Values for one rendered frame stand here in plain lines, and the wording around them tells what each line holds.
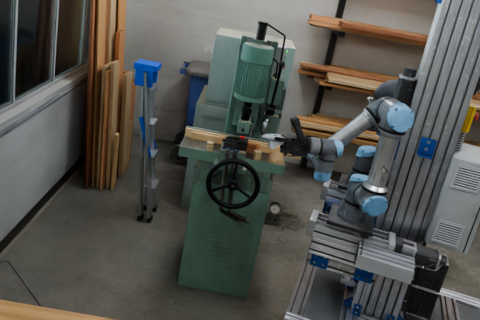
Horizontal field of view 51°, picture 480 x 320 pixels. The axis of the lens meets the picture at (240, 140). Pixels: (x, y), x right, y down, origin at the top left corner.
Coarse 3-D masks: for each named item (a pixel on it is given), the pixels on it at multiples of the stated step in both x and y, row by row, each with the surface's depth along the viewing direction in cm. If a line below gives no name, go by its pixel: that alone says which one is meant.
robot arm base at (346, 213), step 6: (342, 204) 251; (348, 204) 247; (354, 204) 244; (342, 210) 249; (348, 210) 246; (354, 210) 245; (360, 210) 245; (342, 216) 248; (348, 216) 246; (354, 216) 245; (360, 216) 245; (366, 216) 248; (348, 222) 246; (354, 222) 245; (360, 222) 246
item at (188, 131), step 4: (188, 128) 296; (188, 132) 296; (200, 132) 296; (204, 132) 296; (208, 132) 296; (212, 132) 297; (188, 136) 297; (224, 136) 296; (252, 140) 297; (264, 144) 296
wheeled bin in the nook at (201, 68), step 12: (180, 72) 461; (192, 72) 452; (204, 72) 455; (192, 84) 460; (204, 84) 460; (192, 96) 464; (192, 108) 469; (192, 120) 474; (180, 132) 520; (180, 144) 482; (180, 156) 481
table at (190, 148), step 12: (192, 144) 286; (204, 144) 290; (216, 144) 293; (192, 156) 282; (204, 156) 282; (216, 156) 281; (252, 156) 285; (264, 156) 289; (228, 168) 273; (264, 168) 282; (276, 168) 282
